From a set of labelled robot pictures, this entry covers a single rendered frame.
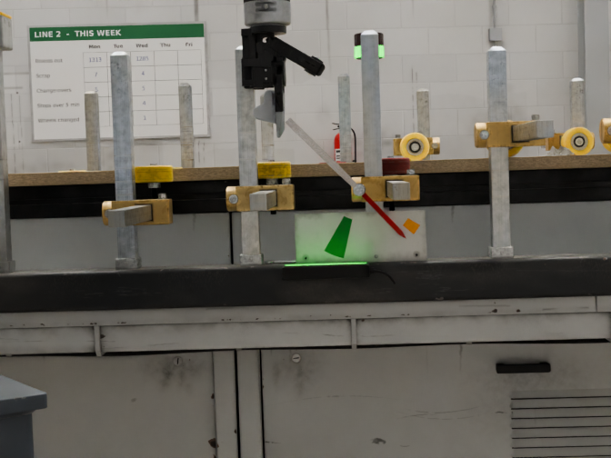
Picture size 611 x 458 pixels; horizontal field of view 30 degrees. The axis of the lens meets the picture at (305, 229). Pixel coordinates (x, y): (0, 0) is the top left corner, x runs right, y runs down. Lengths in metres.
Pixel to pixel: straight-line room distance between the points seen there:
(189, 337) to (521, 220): 0.76
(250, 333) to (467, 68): 7.45
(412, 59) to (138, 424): 7.21
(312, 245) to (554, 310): 0.50
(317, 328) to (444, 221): 0.39
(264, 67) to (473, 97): 7.49
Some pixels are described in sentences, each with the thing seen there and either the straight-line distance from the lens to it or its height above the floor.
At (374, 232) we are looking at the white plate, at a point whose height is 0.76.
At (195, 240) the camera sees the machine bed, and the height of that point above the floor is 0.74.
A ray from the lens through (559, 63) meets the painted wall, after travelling 9.83.
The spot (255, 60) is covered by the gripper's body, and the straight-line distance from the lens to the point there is 2.19.
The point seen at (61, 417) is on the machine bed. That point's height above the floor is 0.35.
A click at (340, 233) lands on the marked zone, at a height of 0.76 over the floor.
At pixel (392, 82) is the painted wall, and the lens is 9.53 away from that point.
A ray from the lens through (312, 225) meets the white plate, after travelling 2.27.
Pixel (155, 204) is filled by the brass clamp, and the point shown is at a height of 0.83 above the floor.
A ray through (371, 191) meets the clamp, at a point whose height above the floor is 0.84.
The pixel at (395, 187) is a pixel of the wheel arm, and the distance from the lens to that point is 1.99.
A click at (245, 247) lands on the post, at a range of 2.28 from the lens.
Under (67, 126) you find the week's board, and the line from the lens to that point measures 9.48.
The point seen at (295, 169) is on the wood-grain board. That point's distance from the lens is 2.44.
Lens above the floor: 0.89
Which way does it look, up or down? 3 degrees down
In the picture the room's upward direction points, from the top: 2 degrees counter-clockwise
